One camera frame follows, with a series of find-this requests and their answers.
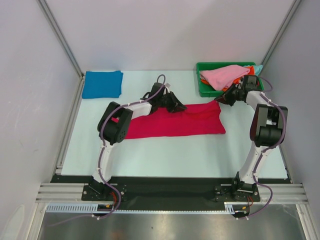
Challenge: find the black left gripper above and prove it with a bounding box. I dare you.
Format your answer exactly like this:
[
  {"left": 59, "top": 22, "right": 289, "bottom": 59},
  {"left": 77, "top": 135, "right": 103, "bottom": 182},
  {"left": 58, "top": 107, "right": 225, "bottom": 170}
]
[{"left": 156, "top": 91, "right": 187, "bottom": 114}]

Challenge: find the magenta t shirt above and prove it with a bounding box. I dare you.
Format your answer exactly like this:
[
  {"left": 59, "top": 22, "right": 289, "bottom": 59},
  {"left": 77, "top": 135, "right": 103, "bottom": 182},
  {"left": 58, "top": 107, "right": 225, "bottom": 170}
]
[{"left": 125, "top": 100, "right": 226, "bottom": 140}]

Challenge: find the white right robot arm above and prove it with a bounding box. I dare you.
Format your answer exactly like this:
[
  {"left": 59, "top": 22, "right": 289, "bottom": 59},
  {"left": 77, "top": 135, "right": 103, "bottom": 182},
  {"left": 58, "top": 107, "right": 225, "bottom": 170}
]
[{"left": 214, "top": 74, "right": 288, "bottom": 201}]

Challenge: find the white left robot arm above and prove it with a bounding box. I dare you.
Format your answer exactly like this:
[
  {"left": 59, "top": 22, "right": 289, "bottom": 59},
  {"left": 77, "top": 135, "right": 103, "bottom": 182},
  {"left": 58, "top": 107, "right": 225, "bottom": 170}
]
[{"left": 88, "top": 82, "right": 187, "bottom": 200}]

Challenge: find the green plastic bin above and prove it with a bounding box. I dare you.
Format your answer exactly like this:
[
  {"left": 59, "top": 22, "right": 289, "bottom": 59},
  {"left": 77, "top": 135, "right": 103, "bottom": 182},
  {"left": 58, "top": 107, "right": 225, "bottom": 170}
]
[{"left": 196, "top": 62, "right": 258, "bottom": 98}]

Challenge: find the orange t shirt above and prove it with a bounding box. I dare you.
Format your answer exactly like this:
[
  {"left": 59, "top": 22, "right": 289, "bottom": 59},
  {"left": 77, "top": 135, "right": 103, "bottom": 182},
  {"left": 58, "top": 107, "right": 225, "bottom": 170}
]
[{"left": 201, "top": 65, "right": 256, "bottom": 93}]

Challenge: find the light blue t shirt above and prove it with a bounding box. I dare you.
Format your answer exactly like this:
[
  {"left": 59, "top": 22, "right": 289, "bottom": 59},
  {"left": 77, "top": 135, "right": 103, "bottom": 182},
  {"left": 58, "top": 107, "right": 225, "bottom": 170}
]
[{"left": 244, "top": 64, "right": 263, "bottom": 76}]

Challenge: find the folded blue t shirt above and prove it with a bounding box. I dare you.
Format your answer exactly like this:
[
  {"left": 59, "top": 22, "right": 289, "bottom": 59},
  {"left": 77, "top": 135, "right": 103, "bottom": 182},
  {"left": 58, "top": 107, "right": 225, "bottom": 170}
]
[{"left": 82, "top": 70, "right": 124, "bottom": 99}]

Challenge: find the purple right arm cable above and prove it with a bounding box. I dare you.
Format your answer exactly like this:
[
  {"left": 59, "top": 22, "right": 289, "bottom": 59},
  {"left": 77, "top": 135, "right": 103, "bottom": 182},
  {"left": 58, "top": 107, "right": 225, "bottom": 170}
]
[{"left": 234, "top": 76, "right": 287, "bottom": 221}]

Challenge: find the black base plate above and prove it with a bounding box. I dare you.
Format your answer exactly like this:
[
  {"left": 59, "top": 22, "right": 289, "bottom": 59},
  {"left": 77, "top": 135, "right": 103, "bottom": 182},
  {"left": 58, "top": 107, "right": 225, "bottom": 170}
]
[{"left": 51, "top": 175, "right": 292, "bottom": 212}]

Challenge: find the aluminium front rail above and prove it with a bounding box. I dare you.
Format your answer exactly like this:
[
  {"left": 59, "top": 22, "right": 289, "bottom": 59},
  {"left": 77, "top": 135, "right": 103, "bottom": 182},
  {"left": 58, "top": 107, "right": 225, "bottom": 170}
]
[{"left": 35, "top": 183, "right": 309, "bottom": 205}]

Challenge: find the right aluminium frame post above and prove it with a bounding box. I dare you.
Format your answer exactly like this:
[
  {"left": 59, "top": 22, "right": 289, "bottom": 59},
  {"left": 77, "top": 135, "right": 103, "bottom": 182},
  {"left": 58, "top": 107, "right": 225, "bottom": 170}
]
[{"left": 261, "top": 0, "right": 304, "bottom": 66}]

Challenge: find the aluminium frame post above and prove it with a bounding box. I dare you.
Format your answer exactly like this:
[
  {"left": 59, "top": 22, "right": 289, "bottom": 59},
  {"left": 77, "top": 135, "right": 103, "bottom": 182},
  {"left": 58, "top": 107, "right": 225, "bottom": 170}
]
[
  {"left": 36, "top": 0, "right": 85, "bottom": 78},
  {"left": 261, "top": 0, "right": 304, "bottom": 66}
]

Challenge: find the slotted cable duct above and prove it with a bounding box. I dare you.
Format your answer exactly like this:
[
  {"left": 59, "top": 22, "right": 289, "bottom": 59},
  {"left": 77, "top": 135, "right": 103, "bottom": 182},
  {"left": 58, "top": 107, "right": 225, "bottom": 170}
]
[{"left": 46, "top": 201, "right": 251, "bottom": 215}]

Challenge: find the left aluminium frame post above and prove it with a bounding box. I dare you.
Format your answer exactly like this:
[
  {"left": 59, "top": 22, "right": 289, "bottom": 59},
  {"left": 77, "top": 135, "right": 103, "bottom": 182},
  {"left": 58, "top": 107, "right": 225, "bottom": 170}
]
[{"left": 36, "top": 0, "right": 85, "bottom": 78}]

